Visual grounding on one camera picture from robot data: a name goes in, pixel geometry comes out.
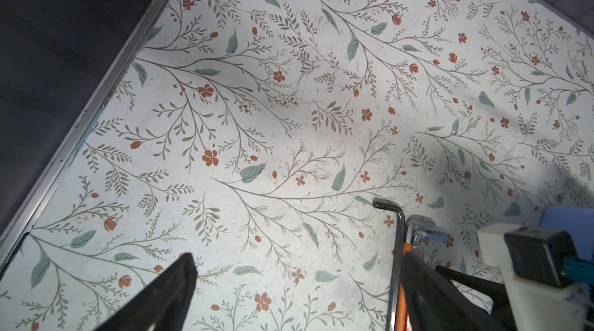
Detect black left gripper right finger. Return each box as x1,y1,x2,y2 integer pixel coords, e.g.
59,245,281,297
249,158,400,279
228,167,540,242
401,252,506,330

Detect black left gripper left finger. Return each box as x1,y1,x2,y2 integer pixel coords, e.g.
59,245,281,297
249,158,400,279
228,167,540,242
98,253,197,330

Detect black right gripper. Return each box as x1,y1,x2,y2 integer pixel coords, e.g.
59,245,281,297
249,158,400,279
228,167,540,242
436,265,517,330

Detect red handled pliers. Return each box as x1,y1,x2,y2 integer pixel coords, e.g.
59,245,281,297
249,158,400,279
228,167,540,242
392,215,448,330

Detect white and blue tool box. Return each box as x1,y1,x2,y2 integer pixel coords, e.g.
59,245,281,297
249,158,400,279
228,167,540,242
539,207,594,261

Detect floral table mat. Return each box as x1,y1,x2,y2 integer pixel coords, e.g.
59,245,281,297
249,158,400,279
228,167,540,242
1,0,593,330

